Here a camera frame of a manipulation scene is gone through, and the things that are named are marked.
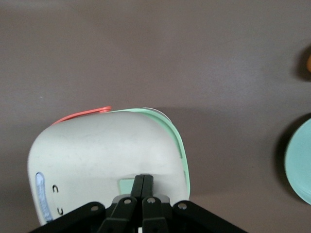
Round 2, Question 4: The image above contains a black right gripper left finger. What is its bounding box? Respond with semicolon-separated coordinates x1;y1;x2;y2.
29;174;146;233

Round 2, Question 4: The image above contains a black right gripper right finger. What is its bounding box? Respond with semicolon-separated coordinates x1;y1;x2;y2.
142;175;248;233

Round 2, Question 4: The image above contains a brown table cloth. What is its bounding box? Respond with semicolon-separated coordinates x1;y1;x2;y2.
0;0;311;233

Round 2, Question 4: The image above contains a pale green round plate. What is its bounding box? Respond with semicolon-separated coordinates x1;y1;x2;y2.
285;117;311;206

